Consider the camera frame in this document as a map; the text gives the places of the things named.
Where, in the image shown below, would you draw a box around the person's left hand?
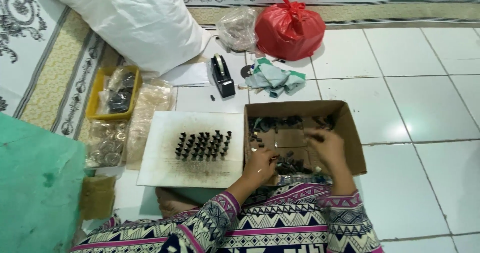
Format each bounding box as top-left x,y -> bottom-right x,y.
242,147 -> 280,188

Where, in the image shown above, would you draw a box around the person's right hand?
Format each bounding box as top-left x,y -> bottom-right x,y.
304,128 -> 351,178

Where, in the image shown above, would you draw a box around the brown cardboard box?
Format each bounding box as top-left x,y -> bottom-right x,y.
244,100 -> 367,186

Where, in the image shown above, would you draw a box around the heap of small black parts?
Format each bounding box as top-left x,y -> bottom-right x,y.
248,115 -> 336,175

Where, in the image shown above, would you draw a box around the group of standing black parts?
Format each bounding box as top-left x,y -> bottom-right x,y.
175,130 -> 233,162

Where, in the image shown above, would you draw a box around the green and grey cloth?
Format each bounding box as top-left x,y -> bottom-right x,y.
245,58 -> 307,98

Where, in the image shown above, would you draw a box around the person's patterned clothing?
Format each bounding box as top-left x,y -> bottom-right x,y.
69,182 -> 384,253

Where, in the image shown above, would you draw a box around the black tape dispenser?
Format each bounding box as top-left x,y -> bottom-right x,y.
210,53 -> 237,99

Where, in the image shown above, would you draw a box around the white foam board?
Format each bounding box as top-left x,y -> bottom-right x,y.
136,111 -> 245,189

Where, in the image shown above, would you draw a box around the person's foot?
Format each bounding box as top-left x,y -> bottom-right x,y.
155,187 -> 201,219

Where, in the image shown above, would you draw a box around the red plastic bag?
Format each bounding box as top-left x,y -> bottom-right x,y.
255,0 -> 327,61

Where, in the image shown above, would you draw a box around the white paper sheet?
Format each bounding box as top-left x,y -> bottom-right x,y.
159,62 -> 213,87

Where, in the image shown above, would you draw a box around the clear bag of translucent parts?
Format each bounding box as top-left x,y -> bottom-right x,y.
125,81 -> 175,171

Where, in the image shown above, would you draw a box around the clear plastic bag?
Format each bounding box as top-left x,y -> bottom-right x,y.
215,5 -> 260,53

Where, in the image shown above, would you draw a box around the bags of black parts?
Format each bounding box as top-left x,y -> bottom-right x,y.
98,67 -> 137,114

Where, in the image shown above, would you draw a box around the clear bag of metal rings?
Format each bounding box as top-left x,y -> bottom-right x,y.
85,120 -> 130,169

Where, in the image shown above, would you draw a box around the brown cardboard piece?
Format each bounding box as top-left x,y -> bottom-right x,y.
80,176 -> 117,220

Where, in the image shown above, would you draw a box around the yellow plastic tray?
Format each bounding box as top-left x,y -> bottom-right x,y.
85,65 -> 143,121

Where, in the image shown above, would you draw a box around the large white sack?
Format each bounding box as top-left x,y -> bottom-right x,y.
37,0 -> 212,75

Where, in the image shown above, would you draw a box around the patterned floor mat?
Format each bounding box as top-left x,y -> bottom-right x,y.
0,0 -> 480,141

